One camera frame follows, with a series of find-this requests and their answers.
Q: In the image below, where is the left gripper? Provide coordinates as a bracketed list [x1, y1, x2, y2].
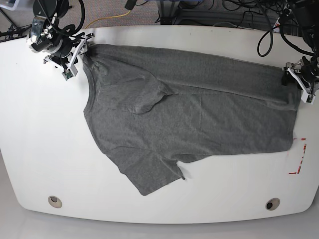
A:
[281, 56, 319, 95]

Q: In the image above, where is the yellow cable on floor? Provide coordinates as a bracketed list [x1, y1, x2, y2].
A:
[86, 9, 131, 29]

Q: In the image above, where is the right table cable grommet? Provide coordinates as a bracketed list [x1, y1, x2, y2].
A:
[265, 198, 280, 211]

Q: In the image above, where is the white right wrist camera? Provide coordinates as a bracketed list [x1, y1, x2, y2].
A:
[43, 33, 95, 82]

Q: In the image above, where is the white power strip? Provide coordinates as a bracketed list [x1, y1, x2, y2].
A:
[274, 0, 298, 34]

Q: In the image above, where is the black tripod stand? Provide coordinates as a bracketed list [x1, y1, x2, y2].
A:
[0, 8, 34, 33]

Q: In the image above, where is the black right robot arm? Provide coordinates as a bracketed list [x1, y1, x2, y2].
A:
[27, 0, 94, 70]

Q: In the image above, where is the grey T-shirt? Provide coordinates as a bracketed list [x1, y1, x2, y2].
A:
[83, 44, 301, 196]

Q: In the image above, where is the red tape rectangle marking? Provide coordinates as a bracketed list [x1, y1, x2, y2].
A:
[285, 138, 307, 175]

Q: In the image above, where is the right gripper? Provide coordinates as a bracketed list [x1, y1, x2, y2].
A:
[27, 16, 95, 64]

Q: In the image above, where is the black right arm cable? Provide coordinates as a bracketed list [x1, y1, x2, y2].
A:
[37, 0, 86, 43]

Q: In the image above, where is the table cable grommet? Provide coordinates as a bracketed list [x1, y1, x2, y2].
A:
[48, 196, 62, 209]
[265, 198, 280, 211]

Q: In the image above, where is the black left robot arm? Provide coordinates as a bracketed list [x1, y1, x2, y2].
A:
[279, 0, 319, 95]

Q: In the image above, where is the left table cable grommet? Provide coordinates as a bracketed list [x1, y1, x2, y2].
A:
[48, 196, 62, 209]

